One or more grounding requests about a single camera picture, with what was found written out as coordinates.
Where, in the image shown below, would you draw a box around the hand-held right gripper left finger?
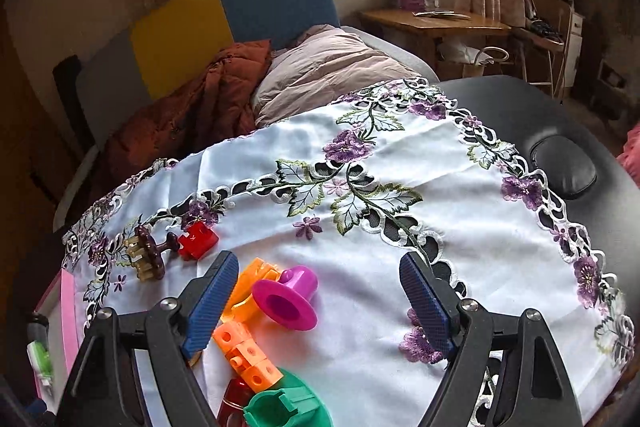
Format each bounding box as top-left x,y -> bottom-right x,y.
55,251 -> 240,427

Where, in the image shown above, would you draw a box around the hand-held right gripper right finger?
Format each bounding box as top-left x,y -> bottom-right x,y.
398,252 -> 586,427

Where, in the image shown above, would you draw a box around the orange plastic frame piece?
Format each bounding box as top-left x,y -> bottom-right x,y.
220,257 -> 281,323

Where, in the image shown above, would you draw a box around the orange plastic block chain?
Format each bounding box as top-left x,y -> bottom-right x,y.
212,321 -> 280,395

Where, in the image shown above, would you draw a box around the magenta plastic funnel piece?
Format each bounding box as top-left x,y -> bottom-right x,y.
251,266 -> 320,332

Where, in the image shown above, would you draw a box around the red metallic bottle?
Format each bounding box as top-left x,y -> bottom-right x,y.
216,377 -> 256,427

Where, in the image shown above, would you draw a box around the pink tray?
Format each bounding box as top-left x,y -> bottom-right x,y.
32,269 -> 86,408

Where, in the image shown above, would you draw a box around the red plastic building block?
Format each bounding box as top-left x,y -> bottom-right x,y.
177,221 -> 221,262

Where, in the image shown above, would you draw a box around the brown hair claw clip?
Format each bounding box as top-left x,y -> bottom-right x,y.
125,224 -> 181,283

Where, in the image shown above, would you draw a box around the white floral embroidered tablecloth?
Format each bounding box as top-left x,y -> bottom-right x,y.
61,77 -> 636,427

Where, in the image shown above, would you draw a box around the green plastic base piece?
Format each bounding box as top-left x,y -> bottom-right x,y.
243,369 -> 333,427

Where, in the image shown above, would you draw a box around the green and white tube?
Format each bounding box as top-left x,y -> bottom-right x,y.
27,314 -> 53,393

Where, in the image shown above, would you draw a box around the black padded cushion plug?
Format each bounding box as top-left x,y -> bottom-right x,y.
530,139 -> 598,200

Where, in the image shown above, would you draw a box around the rust orange quilt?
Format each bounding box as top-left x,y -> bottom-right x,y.
90,39 -> 273,198

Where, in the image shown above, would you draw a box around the pink fuzzy cloth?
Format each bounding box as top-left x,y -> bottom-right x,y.
619,122 -> 640,188

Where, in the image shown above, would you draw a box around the white plastic bag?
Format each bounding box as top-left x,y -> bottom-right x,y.
437,39 -> 508,68

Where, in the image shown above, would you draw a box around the pink pillow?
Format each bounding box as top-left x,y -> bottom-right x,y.
252,25 -> 436,130

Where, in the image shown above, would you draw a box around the wooden desk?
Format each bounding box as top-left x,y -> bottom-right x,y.
357,9 -> 513,80

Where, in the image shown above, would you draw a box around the papers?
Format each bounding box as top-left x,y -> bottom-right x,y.
415,10 -> 471,20

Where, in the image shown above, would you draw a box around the blue and yellow headboard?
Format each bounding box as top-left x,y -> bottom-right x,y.
52,0 -> 341,142

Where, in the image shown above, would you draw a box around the cluttered shelf rack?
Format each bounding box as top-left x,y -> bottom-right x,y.
515,0 -> 583,98

